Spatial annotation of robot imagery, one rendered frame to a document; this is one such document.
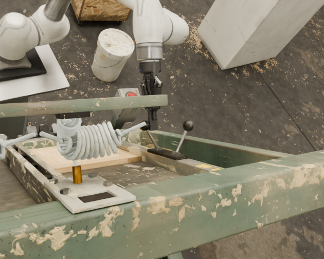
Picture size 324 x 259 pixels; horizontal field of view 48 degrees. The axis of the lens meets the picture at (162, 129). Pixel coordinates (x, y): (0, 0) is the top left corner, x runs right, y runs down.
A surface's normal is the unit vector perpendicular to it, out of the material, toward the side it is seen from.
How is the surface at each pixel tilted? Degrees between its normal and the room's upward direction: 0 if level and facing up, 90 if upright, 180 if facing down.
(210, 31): 90
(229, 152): 90
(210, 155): 90
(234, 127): 0
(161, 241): 36
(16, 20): 3
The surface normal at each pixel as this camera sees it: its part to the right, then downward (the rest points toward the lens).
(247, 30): -0.79, 0.26
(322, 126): 0.37, -0.51
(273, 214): 0.50, 0.08
